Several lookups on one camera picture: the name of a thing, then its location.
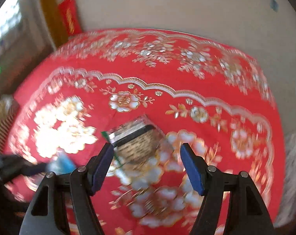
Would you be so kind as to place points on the blue snack packet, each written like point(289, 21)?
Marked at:
point(62, 164)

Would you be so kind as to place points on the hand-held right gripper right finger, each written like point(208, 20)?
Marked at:
point(192, 169)

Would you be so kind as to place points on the red floral tablecloth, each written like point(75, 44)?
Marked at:
point(162, 78)

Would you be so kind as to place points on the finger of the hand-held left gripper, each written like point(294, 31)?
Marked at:
point(16, 166)

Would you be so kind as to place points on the brown striped cardboard box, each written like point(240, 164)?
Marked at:
point(3, 122)

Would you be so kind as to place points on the yellow wooden door frame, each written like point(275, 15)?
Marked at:
point(50, 12)

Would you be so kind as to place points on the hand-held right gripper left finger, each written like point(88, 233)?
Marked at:
point(102, 169)

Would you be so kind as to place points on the red wall poster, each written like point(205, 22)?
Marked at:
point(69, 17)

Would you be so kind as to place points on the clear packet with brown biscuit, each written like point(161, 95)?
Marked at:
point(135, 142)

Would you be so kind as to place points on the small blue wall sticker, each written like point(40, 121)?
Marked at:
point(274, 5)

